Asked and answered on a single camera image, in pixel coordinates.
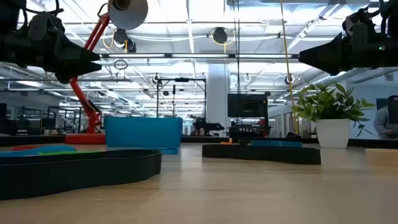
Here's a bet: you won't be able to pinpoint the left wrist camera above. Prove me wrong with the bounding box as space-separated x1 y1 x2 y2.
27 12 66 35

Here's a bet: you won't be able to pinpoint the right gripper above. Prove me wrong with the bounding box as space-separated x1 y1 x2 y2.
298 23 388 77

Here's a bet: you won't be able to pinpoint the green plant in white pot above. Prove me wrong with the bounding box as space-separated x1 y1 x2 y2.
291 82 377 149

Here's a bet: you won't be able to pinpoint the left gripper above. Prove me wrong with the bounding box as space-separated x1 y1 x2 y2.
0 30 103 84

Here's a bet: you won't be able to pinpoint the black rig frame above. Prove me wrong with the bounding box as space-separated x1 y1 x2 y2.
156 77 207 118

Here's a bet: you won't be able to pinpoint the yellow hanging cable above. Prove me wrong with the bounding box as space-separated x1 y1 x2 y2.
279 0 300 135

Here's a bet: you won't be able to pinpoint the black monitor on stand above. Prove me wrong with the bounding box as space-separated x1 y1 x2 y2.
227 93 269 118

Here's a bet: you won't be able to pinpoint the red desk lamp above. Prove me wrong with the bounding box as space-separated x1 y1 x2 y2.
64 0 149 145

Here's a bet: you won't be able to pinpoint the dark desktop monitor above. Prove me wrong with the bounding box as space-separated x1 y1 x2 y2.
387 95 398 124

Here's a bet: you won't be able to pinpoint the green rubber band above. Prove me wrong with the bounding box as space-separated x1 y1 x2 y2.
37 150 103 156

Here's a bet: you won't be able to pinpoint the person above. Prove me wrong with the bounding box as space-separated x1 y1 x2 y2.
373 105 398 140

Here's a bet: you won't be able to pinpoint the colourful pieces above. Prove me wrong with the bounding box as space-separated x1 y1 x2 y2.
0 145 77 157

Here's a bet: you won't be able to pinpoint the blue plastic bin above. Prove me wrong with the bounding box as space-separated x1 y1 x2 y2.
104 116 183 148

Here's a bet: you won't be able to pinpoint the red rubber band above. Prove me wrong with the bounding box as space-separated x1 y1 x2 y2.
11 144 44 151

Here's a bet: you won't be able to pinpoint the ceiling cable reel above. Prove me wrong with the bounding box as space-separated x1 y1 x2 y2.
113 27 137 53
212 27 229 45

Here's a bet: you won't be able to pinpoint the blue rubber band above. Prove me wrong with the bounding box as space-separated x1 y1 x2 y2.
249 140 303 149

